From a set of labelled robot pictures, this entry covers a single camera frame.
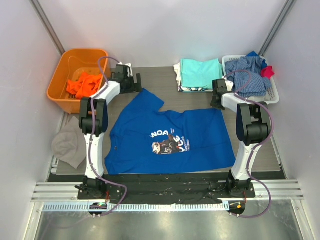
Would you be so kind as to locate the orange t shirt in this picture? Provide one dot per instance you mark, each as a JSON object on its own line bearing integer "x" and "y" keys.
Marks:
{"x": 86, "y": 85}

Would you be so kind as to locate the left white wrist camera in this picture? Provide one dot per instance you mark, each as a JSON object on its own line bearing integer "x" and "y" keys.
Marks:
{"x": 128, "y": 67}

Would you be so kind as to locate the red cloth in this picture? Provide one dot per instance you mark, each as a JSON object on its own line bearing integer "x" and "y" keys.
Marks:
{"x": 267, "y": 72}

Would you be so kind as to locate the left aluminium corner post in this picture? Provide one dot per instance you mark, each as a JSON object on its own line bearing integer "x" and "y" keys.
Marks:
{"x": 47, "y": 25}

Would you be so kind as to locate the white plastic laundry basket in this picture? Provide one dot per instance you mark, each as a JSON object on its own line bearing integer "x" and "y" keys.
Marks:
{"x": 271, "y": 97}

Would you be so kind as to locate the blue t shirt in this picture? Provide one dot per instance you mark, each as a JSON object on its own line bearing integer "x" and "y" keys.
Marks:
{"x": 147, "y": 140}

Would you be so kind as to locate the blue cloth in basket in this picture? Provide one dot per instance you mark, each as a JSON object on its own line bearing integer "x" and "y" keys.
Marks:
{"x": 254, "y": 54}

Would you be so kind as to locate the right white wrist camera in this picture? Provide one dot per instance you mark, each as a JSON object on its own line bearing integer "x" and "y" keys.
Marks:
{"x": 229, "y": 84}

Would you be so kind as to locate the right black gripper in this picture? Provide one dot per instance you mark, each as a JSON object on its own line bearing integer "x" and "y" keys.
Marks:
{"x": 216, "y": 100}

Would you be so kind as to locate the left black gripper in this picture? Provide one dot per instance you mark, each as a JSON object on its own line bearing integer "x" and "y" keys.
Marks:
{"x": 137, "y": 83}

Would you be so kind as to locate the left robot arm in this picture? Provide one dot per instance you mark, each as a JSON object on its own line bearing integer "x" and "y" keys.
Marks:
{"x": 94, "y": 121}

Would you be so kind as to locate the orange plastic tub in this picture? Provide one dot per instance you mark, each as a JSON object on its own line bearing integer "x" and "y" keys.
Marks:
{"x": 71, "y": 65}

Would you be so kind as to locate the slotted white cable duct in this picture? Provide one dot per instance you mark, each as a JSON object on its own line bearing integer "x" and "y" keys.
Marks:
{"x": 90, "y": 207}

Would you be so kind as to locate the grey cap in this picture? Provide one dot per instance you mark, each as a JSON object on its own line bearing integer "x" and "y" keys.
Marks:
{"x": 69, "y": 145}

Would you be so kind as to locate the right aluminium corner post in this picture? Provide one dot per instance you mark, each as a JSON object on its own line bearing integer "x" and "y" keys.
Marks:
{"x": 280, "y": 20}

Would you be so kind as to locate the aluminium corner post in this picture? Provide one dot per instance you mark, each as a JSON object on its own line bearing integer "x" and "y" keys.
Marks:
{"x": 47, "y": 25}
{"x": 280, "y": 20}

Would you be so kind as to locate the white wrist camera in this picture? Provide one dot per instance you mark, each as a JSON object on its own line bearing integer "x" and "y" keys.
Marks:
{"x": 128, "y": 67}
{"x": 229, "y": 84}

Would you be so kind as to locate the folded white printed t shirt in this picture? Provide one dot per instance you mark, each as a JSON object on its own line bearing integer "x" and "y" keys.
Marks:
{"x": 180, "y": 88}

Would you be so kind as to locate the blue checkered shirt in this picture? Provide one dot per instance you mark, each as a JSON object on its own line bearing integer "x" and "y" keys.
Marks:
{"x": 245, "y": 73}

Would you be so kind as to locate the folded teal t shirt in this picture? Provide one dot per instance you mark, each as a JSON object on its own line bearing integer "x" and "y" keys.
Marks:
{"x": 200, "y": 74}

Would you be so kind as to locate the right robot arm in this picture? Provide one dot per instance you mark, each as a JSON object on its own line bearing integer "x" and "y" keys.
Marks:
{"x": 253, "y": 128}

